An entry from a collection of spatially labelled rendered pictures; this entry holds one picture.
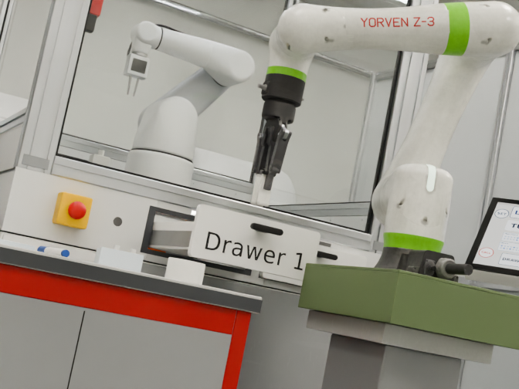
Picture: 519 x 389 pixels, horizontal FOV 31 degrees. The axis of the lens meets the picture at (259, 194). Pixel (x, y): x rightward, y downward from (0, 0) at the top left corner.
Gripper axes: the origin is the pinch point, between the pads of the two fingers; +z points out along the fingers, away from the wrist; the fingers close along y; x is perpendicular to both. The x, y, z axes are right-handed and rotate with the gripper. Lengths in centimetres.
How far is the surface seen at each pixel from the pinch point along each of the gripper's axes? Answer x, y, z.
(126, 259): -31.8, 13.6, 22.0
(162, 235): -16.2, -13.0, 14.3
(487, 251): 79, -17, -2
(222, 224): -12.2, 10.8, 10.6
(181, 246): -16.2, 0.7, 16.4
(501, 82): 154, -120, -87
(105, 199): -28.9, -21.3, 8.7
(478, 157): 155, -129, -55
